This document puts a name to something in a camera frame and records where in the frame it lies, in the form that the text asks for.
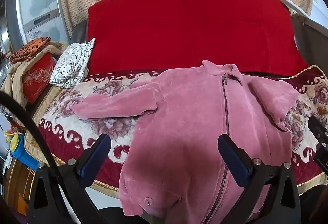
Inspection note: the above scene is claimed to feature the blue yellow toy container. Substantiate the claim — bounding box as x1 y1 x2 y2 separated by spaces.
3 131 39 171

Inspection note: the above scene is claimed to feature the brown wooden side cabinet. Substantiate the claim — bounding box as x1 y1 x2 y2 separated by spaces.
291 10 328 74

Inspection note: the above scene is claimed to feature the silver white refrigerator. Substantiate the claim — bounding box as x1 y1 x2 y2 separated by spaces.
1 0 69 52

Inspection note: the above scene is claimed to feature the orange black folded cloth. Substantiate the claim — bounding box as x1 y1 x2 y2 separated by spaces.
8 37 51 64

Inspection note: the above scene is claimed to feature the red cardboard gift box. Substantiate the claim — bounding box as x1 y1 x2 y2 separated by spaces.
22 53 56 104

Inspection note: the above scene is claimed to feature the floral red cream blanket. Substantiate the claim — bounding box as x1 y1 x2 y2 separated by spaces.
33 65 327 197

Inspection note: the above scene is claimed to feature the white black patterned cloth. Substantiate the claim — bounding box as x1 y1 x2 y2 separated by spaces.
49 38 95 89

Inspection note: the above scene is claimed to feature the red sofa cover cloth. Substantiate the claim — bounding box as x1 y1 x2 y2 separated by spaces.
87 0 307 76

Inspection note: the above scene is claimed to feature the dark sofa frame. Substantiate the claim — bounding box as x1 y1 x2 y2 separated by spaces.
70 19 88 44

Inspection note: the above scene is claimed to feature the pink zip fleece jacket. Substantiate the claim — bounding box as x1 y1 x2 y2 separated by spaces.
72 60 299 223

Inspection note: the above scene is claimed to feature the beige coat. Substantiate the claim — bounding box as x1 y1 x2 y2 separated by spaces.
1 42 68 109

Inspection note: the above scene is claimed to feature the black cable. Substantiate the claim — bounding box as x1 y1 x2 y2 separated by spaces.
0 90 110 224

